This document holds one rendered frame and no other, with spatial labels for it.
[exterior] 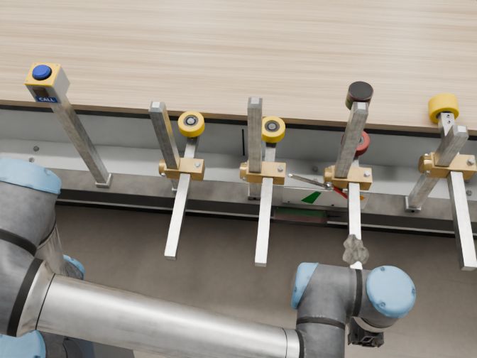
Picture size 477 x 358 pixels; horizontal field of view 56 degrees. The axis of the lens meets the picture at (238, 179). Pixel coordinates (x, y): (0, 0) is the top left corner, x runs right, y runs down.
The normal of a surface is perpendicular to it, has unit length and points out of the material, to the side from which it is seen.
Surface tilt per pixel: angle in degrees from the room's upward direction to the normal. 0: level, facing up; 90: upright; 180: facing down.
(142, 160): 0
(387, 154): 90
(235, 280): 0
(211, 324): 28
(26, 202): 50
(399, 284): 5
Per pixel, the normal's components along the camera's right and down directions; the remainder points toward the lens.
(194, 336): 0.30, -0.15
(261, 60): -0.04, -0.51
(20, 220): 0.76, -0.22
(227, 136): -0.11, 0.86
